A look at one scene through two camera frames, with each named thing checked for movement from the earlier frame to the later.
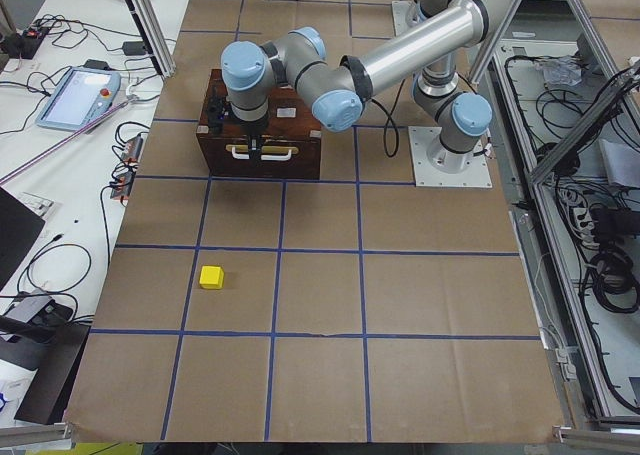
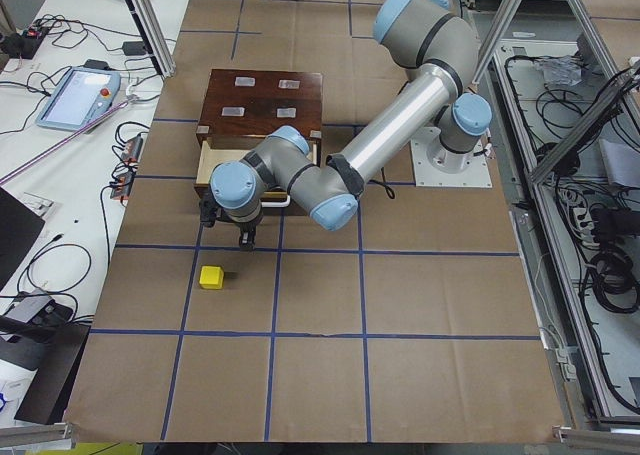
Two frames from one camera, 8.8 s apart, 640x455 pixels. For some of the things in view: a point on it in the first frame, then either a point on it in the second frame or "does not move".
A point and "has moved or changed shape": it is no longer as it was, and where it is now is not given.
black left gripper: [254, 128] → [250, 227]
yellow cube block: [212, 277] does not move
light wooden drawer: [268, 153] has moved or changed shape
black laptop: [19, 226] does not move
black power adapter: [133, 48] does not move
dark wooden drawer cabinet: [290, 141] does not move
